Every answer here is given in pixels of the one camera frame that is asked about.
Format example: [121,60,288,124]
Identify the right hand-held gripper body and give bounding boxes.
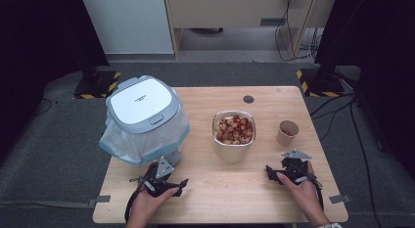
[277,149,312,186]

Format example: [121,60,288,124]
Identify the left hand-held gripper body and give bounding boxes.
[129,156,179,198]

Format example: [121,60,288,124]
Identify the white pedal trash can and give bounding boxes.
[98,74,191,167]

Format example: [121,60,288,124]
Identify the person's right hand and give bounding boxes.
[276,161,331,226]

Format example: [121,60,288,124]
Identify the person's left hand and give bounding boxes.
[129,187,181,222]

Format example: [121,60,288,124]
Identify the brown paper cup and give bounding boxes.
[276,119,300,147]

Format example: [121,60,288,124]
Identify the white plastic trash bag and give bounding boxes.
[98,114,191,166]

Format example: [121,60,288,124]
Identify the grey tape strip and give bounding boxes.
[328,194,353,205]
[87,195,112,208]

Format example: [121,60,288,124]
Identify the striped black stand base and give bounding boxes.
[296,68,346,98]
[72,69,122,100]

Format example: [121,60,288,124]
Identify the white cabinet panel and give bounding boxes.
[79,0,174,56]

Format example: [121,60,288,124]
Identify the dark curtain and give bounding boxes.
[313,0,415,172]
[0,0,111,163]

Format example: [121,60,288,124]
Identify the light wooden desk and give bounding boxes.
[162,0,338,61]

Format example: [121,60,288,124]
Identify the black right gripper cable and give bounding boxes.
[307,173,325,212]

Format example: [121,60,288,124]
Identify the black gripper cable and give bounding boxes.
[123,177,148,223]
[307,173,325,212]

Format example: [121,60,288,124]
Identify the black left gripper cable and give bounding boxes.
[123,177,148,223]

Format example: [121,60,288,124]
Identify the black floor cables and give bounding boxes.
[308,92,384,228]

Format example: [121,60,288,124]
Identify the thin black floor cable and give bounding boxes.
[33,97,58,117]

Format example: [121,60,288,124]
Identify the black hanging cables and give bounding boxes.
[274,0,324,64]

